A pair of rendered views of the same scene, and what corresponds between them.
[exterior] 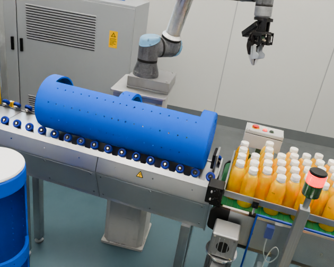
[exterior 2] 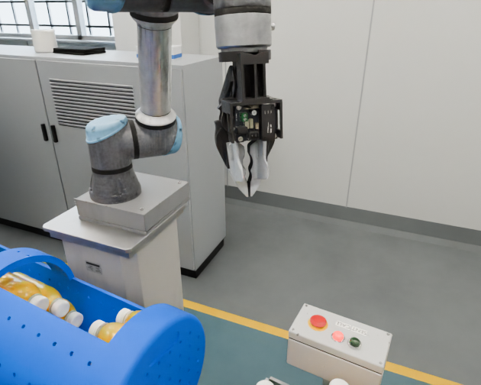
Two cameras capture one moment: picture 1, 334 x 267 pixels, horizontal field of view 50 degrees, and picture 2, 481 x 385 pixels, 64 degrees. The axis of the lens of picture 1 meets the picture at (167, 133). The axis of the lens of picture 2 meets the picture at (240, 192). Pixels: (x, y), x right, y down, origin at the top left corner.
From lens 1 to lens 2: 124 cm
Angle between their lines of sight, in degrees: 14
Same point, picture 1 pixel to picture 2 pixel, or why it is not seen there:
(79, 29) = (114, 107)
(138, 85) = (95, 215)
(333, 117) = not seen: outside the picture
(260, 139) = (324, 358)
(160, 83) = (129, 213)
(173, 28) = (145, 101)
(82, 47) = not seen: hidden behind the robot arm
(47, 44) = (82, 131)
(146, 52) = (96, 154)
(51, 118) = not seen: outside the picture
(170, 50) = (153, 143)
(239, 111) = (384, 202)
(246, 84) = (392, 163)
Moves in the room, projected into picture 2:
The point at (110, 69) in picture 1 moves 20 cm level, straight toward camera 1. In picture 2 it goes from (162, 160) to (153, 173)
